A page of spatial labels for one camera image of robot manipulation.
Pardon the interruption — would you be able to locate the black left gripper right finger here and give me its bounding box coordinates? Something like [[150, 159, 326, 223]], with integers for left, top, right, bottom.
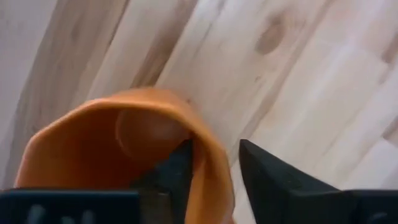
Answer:
[[238, 139, 398, 224]]

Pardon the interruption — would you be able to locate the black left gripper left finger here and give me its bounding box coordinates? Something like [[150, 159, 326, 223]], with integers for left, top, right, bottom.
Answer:
[[0, 139, 194, 224]]

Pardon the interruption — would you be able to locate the orange faceted mug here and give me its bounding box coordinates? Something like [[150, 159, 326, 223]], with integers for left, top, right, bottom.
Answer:
[[14, 88, 236, 224]]

